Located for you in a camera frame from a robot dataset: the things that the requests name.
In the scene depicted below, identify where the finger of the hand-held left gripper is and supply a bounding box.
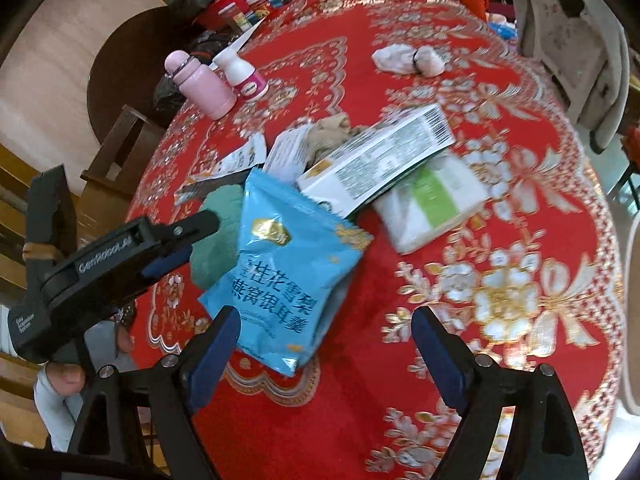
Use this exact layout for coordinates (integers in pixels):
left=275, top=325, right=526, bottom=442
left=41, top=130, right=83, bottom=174
left=139, top=245, right=195, bottom=286
left=145, top=210, right=221, bottom=257

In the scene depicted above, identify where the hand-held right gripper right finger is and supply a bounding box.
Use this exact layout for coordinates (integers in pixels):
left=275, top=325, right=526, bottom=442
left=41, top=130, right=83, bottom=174
left=411, top=306, right=590, bottom=480

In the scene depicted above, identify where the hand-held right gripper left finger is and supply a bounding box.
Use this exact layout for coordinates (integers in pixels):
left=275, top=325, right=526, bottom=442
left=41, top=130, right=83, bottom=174
left=67, top=306, right=242, bottom=480

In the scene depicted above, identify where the teal green cloth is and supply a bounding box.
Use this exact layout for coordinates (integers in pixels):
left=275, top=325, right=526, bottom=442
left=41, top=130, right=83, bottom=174
left=189, top=182, right=246, bottom=291

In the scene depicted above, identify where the blue snack bag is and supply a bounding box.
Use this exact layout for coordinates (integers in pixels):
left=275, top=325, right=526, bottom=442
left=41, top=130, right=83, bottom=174
left=197, top=167, right=375, bottom=378

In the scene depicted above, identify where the person's left forearm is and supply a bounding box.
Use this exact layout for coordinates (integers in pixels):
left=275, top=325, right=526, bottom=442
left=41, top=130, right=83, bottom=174
left=34, top=320, right=142, bottom=453

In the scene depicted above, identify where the person's left hand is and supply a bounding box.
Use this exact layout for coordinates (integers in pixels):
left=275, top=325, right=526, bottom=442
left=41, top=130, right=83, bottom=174
left=47, top=309, right=136, bottom=396

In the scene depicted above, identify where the dark flat packet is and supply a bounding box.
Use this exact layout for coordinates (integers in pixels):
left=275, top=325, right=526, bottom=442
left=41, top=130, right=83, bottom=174
left=174, top=172, right=251, bottom=206

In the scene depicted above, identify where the wooden stool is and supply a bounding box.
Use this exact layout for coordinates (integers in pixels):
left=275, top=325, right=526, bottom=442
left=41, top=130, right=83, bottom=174
left=80, top=105, right=166, bottom=241

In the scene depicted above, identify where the white printed paper packet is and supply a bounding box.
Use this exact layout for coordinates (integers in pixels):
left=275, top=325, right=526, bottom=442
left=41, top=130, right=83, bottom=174
left=262, top=127, right=313, bottom=186

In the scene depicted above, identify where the pink thermos bottle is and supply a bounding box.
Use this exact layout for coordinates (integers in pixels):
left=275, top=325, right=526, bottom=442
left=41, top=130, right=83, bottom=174
left=164, top=50, right=238, bottom=122

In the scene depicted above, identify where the white green tissue pack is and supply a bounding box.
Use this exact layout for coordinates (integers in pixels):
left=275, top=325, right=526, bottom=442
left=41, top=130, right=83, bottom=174
left=372, top=152, right=491, bottom=255

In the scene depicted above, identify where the white bottle magenta label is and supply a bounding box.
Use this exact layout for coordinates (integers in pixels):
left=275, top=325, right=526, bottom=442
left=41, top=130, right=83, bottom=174
left=209, top=42, right=271, bottom=103

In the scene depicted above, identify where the dark round wooden table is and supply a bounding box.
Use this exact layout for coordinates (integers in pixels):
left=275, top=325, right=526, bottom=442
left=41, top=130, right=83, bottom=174
left=87, top=7, right=201, bottom=146

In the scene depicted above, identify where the white barcode carton box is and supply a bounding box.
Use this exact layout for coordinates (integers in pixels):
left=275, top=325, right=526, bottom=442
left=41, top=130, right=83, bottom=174
left=296, top=102, right=457, bottom=218

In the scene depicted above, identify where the red embroidered tablecloth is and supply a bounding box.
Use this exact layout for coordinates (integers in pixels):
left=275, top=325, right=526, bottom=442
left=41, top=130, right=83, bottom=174
left=125, top=0, right=626, bottom=480

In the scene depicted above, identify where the white crumpled tissue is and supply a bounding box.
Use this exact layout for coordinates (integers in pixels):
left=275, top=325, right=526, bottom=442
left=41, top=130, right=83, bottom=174
left=371, top=44, right=417, bottom=75

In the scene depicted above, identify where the red paper decoration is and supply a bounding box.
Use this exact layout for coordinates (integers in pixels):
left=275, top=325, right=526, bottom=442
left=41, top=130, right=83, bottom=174
left=620, top=127, right=640, bottom=171

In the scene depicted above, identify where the pinkish crumpled tissue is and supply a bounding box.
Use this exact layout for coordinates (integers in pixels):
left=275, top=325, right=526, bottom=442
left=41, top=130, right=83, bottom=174
left=415, top=45, right=445, bottom=77

